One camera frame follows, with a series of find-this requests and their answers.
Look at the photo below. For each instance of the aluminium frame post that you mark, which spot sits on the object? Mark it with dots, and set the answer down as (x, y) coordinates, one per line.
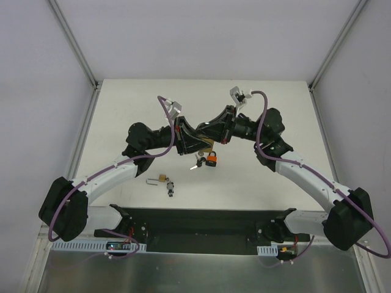
(72, 42)
(346, 29)

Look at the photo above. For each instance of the right aluminium frame post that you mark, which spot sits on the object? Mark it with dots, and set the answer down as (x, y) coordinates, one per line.
(346, 29)

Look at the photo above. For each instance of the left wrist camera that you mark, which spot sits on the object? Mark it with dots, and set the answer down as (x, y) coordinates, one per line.
(173, 108)

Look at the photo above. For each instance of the white cable duct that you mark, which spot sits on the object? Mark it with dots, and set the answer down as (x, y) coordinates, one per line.
(271, 250)
(98, 246)

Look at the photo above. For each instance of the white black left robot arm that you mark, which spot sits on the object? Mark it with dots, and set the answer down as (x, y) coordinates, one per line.
(67, 208)

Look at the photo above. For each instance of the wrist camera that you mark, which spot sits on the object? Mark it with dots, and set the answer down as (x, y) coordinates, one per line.
(239, 97)
(173, 108)

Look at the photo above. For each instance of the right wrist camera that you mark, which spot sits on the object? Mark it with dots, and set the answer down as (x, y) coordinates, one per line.
(239, 97)

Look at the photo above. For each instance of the large brass padlock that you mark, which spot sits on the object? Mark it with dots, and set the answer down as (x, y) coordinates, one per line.
(209, 145)

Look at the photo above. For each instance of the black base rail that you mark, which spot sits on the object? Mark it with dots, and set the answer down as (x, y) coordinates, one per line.
(218, 232)

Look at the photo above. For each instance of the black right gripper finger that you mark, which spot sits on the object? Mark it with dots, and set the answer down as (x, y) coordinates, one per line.
(221, 118)
(212, 131)

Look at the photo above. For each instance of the black-headed key bunch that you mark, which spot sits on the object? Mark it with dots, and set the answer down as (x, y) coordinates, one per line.
(199, 162)

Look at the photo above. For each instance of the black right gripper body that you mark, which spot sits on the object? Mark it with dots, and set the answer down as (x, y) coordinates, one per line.
(230, 124)

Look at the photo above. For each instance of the panda keychain charm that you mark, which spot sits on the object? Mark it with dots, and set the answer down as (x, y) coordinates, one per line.
(170, 188)

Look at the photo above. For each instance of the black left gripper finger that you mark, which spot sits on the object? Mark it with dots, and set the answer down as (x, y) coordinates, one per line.
(193, 146)
(187, 131)

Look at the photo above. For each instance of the left aluminium frame post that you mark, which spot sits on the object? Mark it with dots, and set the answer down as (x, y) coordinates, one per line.
(72, 42)

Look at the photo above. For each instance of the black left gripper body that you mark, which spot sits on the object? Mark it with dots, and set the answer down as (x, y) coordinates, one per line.
(179, 135)

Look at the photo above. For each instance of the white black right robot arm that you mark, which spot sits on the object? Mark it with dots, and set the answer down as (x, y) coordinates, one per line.
(346, 214)

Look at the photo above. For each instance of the left white cable duct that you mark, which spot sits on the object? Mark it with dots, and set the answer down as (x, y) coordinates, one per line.
(98, 246)

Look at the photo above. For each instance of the small brass padlock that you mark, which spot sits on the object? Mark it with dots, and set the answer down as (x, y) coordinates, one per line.
(155, 181)

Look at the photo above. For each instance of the right white cable duct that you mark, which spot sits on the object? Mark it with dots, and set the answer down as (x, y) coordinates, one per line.
(271, 250)

